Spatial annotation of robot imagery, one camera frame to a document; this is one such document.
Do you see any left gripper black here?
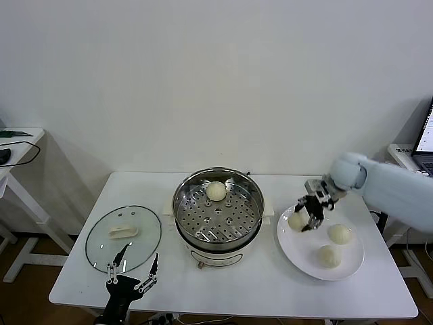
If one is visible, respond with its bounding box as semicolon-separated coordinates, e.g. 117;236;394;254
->
101;242;160;321

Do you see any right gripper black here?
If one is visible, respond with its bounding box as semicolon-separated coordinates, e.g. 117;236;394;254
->
294;184;339;233

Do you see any white steamed baozi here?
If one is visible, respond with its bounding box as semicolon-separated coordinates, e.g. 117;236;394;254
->
327;223;353;245
316;245;342;269
287;212;307;233
206;181;227;202

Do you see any round glass lid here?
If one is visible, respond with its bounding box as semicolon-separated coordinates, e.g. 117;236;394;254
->
85;204;163;274

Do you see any steel perforated steamer basket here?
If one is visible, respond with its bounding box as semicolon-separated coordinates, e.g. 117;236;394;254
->
163;167;274;243

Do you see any white round plate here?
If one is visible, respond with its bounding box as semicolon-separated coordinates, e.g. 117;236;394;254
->
276;202;365;282

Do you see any white electric cooker base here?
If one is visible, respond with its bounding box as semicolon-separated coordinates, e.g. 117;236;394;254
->
174;216;258;271

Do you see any white side table with mouse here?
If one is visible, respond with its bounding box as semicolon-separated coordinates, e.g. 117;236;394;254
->
0;127;81;284

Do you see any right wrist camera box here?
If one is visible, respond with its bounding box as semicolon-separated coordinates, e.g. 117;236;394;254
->
303;179;323;194

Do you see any black looped mouse cable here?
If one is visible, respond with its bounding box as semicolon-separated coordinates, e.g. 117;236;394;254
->
0;140;42;167

